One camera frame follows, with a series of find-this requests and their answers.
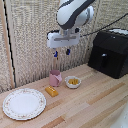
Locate white floral rim plate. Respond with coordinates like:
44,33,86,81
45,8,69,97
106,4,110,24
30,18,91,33
2,87,47,121

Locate pink cup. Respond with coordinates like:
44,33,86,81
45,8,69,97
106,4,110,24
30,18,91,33
48,69,63,88

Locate yellow block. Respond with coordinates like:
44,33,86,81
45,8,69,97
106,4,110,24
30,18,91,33
45,86,60,98

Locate black air fryer body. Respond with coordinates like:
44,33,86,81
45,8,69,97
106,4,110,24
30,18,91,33
87,28,128,80

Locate black air fryer basket drawer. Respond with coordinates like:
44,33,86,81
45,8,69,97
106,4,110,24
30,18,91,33
94,45,117,73

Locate yellow food pieces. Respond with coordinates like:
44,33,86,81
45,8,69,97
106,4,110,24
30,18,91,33
68,78,80,85

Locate white rounded robot base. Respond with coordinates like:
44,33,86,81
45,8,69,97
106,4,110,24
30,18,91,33
111,102,128,128

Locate small white bowl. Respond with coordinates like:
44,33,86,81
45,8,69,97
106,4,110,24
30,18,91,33
64,75,82,90

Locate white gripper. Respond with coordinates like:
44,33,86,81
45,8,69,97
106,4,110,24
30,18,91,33
46,28,81,59

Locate black cable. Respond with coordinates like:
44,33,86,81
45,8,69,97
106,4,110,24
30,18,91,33
79,25,128,38

